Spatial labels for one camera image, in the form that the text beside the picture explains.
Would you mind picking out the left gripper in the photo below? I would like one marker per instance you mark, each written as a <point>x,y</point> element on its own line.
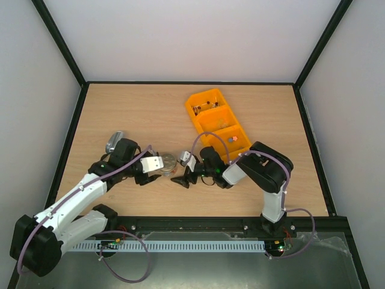
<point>142,180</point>

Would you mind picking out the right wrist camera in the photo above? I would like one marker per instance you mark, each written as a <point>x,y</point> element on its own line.
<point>186,159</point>

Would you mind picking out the metal scoop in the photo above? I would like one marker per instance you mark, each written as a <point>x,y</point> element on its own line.
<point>113,140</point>

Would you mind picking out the yellow star candy bin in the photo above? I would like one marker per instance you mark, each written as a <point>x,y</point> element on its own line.
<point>235,140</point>

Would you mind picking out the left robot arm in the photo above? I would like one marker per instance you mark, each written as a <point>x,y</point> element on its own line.
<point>39,242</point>

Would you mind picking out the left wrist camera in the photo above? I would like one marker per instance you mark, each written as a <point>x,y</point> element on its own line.
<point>150,164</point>

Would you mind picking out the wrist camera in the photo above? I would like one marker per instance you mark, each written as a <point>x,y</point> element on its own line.
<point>150,164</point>
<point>186,159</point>

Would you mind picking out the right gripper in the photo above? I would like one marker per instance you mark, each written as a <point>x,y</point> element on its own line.
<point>192,174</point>

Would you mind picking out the yellow lollipop bin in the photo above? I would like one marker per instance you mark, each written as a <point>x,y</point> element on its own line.
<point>206,100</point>

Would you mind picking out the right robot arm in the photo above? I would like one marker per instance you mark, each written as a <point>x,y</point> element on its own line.
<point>267,168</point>

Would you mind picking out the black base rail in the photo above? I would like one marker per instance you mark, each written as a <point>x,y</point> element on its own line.
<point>247,227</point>

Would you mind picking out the grey slotted cable duct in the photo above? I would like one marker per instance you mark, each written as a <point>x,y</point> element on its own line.
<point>172,246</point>

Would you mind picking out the clear glass jar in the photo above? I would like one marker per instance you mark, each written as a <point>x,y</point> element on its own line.
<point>168,172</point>

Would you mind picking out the gold jar lid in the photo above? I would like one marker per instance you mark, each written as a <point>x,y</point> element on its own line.
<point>169,162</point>

